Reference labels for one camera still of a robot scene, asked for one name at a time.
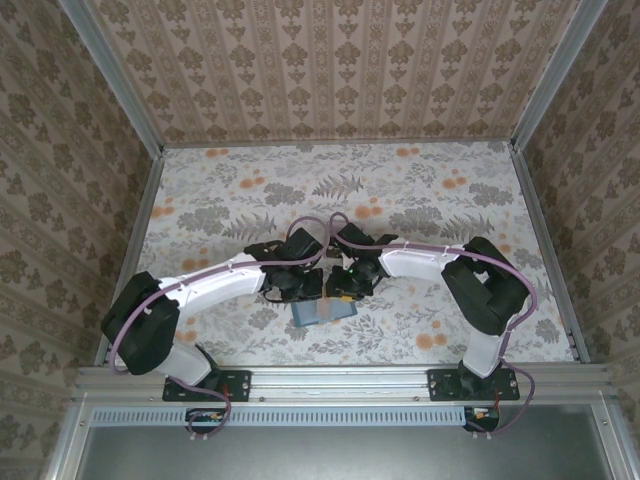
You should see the black connector box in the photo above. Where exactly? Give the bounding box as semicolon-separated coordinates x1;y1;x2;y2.
463;405;501;432
185;407;229;434

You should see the teal card holder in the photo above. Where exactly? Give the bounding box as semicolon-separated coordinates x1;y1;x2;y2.
290;298;359;329

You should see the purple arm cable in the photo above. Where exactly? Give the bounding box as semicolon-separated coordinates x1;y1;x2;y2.
108;215;334;444
324;212;537;441

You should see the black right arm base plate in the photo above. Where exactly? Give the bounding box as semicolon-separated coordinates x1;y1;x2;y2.
428;368;521;403

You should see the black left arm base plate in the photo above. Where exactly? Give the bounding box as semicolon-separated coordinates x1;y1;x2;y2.
162;368;252;403

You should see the aluminium side rail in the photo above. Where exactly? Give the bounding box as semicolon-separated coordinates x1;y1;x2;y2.
94;147;166;367
510;147;594;362

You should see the aluminium corner post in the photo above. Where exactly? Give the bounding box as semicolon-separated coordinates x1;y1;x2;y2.
58;0;166;156
510;0;614;151

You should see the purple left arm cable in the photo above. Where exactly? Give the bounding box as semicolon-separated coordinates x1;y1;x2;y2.
108;215;334;444

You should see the floral patterned table cover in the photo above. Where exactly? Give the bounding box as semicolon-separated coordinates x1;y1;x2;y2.
112;141;576;366

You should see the grey metal panel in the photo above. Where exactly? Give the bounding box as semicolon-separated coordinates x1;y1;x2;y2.
74;424;619;480

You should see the aluminium mounting rail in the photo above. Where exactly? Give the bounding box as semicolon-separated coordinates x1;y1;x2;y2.
74;364;614;404

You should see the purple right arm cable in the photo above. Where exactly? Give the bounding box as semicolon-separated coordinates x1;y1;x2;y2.
324;212;537;441

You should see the grey slotted cable duct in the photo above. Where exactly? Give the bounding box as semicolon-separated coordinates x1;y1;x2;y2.
92;405;474;427

